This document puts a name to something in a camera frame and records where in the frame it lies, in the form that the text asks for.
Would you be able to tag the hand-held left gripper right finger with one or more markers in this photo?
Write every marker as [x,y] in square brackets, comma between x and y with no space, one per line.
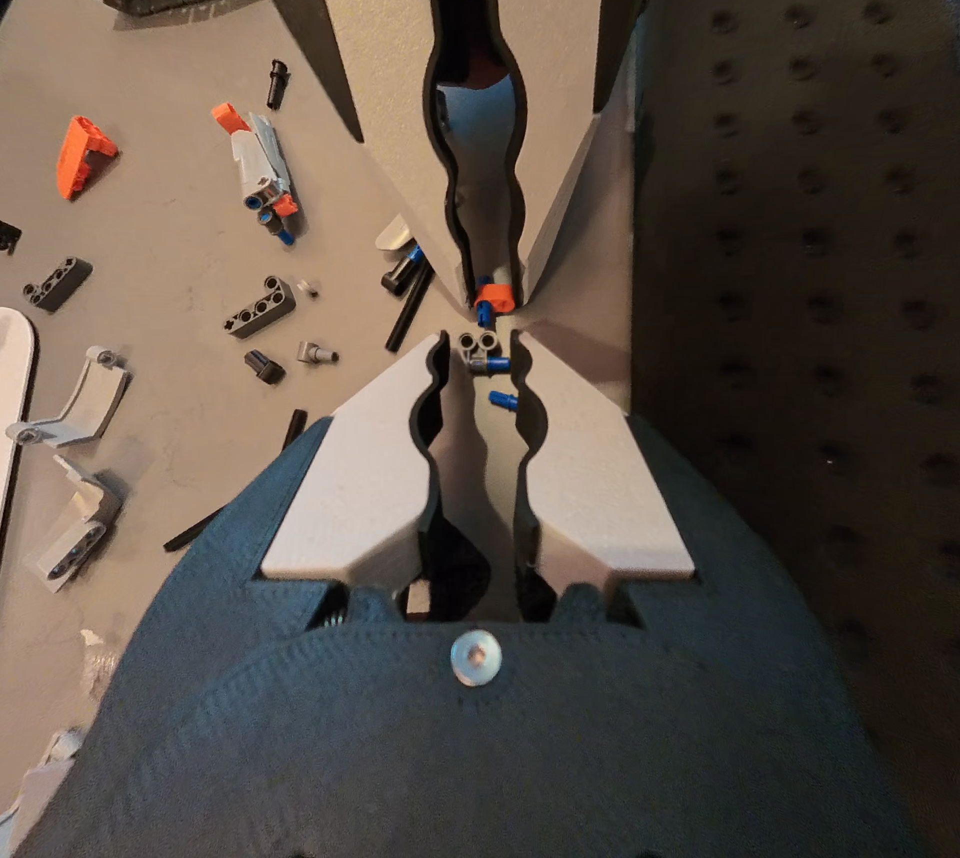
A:
[600,490]

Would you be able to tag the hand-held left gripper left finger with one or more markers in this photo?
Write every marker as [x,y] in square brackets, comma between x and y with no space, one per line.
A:
[352,490]

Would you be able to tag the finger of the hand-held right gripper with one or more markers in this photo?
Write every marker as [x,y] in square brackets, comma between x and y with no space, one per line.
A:
[375,48]
[555,48]

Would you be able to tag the dark grey double-hole connector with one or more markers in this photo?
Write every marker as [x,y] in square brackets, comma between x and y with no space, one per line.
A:
[480,344]

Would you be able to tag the orange connector piece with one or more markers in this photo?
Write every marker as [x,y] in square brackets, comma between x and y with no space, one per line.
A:
[495,297]

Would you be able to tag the short black pin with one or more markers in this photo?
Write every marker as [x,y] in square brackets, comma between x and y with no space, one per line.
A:
[277,85]

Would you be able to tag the medium black axle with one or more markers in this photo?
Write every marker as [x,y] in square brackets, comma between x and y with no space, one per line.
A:
[294,427]

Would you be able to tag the grey white orange assembly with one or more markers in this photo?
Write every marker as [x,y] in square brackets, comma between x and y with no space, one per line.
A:
[255,153]

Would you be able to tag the grey pin connector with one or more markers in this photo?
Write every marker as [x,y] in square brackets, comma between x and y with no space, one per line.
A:
[311,352]

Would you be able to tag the short black connector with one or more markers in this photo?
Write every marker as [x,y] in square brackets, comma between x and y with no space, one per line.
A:
[264,367]

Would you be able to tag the short black axle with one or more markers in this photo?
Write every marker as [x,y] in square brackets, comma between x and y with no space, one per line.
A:
[191,529]

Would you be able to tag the silver wedge piece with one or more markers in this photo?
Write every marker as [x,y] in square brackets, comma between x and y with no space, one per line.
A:
[394,235]

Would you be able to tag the long black axle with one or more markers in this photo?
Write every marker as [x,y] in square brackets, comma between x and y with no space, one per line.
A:
[409,310]

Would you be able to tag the dark grey angled beam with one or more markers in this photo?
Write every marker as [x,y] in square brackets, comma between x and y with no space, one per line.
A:
[259,309]

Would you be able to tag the black connector with blue pin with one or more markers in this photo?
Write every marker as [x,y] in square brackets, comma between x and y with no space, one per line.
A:
[397,277]

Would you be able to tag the orange wedge panel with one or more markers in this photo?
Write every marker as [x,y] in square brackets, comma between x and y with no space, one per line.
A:
[79,153]

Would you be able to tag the grey curved panel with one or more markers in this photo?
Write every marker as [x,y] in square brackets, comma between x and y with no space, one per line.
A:
[90,393]

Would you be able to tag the grey angular panel piece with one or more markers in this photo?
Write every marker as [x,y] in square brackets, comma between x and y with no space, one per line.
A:
[75,535]

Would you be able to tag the white book stand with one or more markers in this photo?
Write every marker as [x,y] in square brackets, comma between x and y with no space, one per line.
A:
[13,385]

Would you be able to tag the dark grey three-hole beam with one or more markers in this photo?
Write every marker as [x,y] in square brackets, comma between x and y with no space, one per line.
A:
[56,284]

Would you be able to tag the small black piece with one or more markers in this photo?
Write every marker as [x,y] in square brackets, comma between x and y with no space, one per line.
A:
[7,235]

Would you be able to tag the clear plastic bag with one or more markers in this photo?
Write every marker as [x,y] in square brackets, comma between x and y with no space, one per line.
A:
[37,775]

